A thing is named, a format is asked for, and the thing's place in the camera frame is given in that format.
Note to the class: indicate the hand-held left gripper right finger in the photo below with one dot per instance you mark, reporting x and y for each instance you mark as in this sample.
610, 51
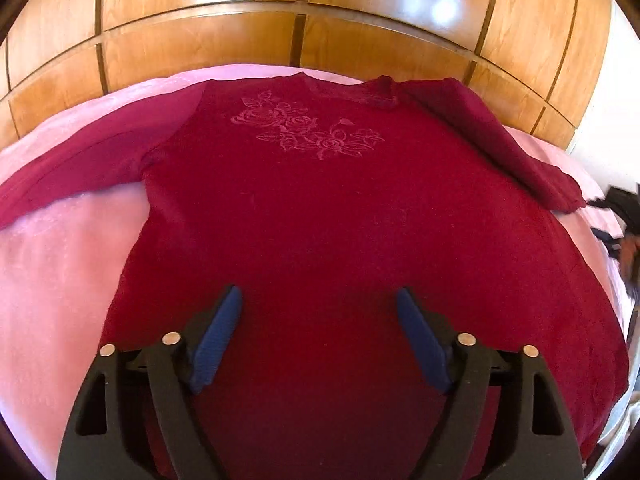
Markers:
422, 345

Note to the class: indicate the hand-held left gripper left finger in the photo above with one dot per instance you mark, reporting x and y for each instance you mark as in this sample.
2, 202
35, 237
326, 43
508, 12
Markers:
220, 330

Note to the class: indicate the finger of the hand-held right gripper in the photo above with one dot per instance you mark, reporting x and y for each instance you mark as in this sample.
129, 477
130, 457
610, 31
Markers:
625, 205
607, 240

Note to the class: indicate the dark red embroidered sweater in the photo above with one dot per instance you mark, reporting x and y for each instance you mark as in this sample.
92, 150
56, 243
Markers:
325, 210

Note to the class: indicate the pink blanket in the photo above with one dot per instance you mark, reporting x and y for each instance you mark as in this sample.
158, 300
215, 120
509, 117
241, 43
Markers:
60, 285

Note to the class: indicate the wooden wardrobe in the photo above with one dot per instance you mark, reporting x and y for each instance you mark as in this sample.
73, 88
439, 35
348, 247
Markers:
200, 40

